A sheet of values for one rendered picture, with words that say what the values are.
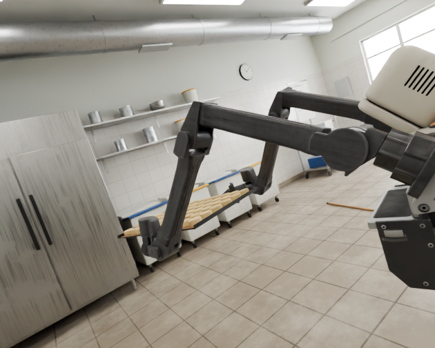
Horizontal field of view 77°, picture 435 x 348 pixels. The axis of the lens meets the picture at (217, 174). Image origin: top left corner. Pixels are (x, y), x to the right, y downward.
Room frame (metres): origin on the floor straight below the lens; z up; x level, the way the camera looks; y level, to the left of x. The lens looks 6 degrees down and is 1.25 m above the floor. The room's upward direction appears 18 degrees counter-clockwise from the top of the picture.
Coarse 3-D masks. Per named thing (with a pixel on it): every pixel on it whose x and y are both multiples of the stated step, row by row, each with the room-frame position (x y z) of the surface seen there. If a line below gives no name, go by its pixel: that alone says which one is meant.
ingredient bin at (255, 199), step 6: (246, 162) 4.85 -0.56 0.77; (252, 162) 4.65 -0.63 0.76; (258, 162) 4.34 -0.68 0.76; (234, 168) 4.52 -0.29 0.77; (240, 168) 4.50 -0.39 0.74; (258, 168) 4.36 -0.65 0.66; (276, 186) 4.48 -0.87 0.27; (270, 192) 4.40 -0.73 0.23; (276, 192) 4.46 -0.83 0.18; (252, 198) 4.33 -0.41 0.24; (258, 198) 4.27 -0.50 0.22; (264, 198) 4.33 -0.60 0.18; (270, 198) 4.39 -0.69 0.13; (276, 198) 4.52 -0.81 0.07; (252, 204) 4.39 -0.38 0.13; (258, 204) 4.27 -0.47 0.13; (258, 210) 4.35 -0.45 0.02
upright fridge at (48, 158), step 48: (0, 144) 2.56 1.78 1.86; (48, 144) 2.75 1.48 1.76; (0, 192) 2.45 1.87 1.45; (48, 192) 2.63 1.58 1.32; (96, 192) 2.84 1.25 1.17; (0, 240) 2.38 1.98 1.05; (48, 240) 2.52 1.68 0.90; (96, 240) 2.75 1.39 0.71; (0, 288) 2.31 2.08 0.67; (48, 288) 2.47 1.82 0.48; (96, 288) 2.67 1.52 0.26; (0, 336) 2.24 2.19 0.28
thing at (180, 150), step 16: (176, 144) 0.72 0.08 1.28; (192, 160) 0.73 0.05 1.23; (176, 176) 0.78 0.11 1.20; (192, 176) 0.76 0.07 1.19; (176, 192) 0.78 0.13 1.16; (192, 192) 0.80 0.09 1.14; (176, 208) 0.79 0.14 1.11; (176, 224) 0.80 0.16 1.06; (160, 240) 0.83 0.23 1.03; (176, 240) 0.84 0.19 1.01
